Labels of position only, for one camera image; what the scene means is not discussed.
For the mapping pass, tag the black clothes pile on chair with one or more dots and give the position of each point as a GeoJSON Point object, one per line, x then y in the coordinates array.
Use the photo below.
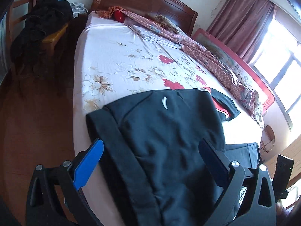
{"type": "Point", "coordinates": [46, 17]}

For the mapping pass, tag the pink floral quilt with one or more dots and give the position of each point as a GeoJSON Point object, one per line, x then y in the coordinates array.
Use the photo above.
{"type": "Point", "coordinates": [248, 97]}

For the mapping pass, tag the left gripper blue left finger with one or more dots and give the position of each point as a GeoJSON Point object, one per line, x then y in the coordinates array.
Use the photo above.
{"type": "Point", "coordinates": [87, 163]}

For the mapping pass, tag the red pillow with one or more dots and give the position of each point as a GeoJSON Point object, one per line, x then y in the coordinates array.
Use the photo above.
{"type": "Point", "coordinates": [119, 16]}

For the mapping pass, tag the black Anta sports pants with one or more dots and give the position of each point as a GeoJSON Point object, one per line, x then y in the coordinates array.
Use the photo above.
{"type": "Point", "coordinates": [151, 161]}

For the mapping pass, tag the grey patterned cloth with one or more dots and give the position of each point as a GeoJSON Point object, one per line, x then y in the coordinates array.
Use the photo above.
{"type": "Point", "coordinates": [77, 9]}

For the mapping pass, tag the small wooden chair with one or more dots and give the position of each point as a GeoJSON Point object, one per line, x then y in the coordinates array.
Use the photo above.
{"type": "Point", "coordinates": [267, 142]}

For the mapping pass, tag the pink curtain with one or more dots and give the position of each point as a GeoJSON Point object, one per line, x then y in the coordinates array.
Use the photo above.
{"type": "Point", "coordinates": [242, 24]}

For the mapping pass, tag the window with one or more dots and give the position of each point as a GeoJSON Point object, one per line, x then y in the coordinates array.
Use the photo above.
{"type": "Point", "coordinates": [277, 61]}

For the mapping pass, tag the white floral bed sheet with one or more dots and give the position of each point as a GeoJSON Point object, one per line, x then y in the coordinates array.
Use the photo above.
{"type": "Point", "coordinates": [111, 62]}

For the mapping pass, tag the dark wooden headboard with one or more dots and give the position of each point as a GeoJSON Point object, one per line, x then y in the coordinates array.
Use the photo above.
{"type": "Point", "coordinates": [175, 10]}

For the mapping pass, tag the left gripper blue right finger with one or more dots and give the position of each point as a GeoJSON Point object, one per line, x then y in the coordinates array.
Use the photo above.
{"type": "Point", "coordinates": [216, 162]}

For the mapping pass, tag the red bed guard rail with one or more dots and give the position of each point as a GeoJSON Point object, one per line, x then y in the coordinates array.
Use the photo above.
{"type": "Point", "coordinates": [241, 69]}

